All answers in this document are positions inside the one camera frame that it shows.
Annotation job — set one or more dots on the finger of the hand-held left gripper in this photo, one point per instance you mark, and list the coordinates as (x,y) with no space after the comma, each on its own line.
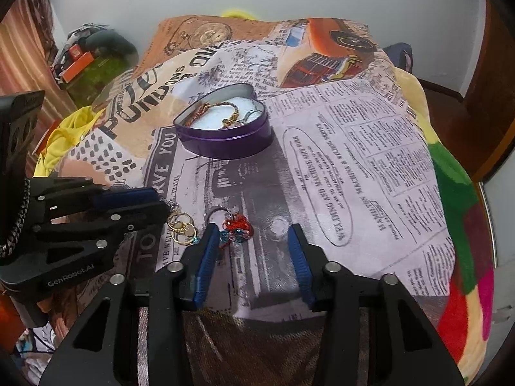
(120,198)
(132,219)

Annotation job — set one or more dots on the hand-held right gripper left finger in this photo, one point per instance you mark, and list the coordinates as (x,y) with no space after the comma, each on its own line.
(204,263)

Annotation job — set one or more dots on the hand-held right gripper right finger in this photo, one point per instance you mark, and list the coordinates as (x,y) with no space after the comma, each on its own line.
(302,267)

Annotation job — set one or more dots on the gold hoop earring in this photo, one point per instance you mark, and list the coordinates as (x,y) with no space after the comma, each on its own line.
(189,218)
(193,235)

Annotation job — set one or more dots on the purple heart-shaped tin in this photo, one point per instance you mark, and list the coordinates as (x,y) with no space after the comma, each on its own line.
(225,143)

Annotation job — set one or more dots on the yellow cloth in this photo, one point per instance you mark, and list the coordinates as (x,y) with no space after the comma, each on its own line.
(64,136)

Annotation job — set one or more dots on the striped curtain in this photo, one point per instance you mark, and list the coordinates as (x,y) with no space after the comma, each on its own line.
(24,48)

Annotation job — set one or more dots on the orange box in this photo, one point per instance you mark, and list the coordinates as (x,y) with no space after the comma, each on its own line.
(78,64)

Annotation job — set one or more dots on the newspaper print blanket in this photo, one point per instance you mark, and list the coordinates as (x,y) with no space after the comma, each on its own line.
(362,161)

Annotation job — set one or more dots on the colourful fleece blanket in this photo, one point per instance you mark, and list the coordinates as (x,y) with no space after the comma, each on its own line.
(454,193)

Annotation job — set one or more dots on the yellow-green cloth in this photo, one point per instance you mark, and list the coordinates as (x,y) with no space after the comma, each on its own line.
(239,12)

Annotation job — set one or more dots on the dark blue cloth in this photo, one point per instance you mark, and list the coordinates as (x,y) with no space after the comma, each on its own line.
(402,54)

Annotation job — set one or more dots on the wooden door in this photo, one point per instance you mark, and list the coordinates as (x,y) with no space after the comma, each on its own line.
(493,88)

